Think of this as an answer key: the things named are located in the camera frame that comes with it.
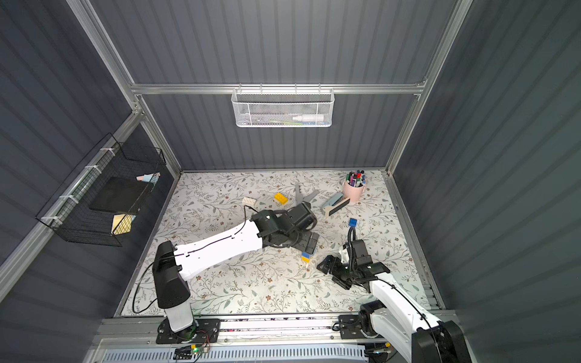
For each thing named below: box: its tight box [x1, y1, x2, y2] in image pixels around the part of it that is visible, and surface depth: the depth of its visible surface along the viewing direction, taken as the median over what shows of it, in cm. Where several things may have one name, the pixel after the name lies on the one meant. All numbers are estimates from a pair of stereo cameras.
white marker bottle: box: [292, 114, 325, 122], surface depth 93 cm
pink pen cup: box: [343, 169, 367, 204], surface depth 104 cm
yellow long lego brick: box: [273, 192, 289, 205], surface depth 110 cm
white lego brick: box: [242, 196, 257, 206], surface depth 108 cm
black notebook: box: [89, 176, 153, 215], surface depth 74 cm
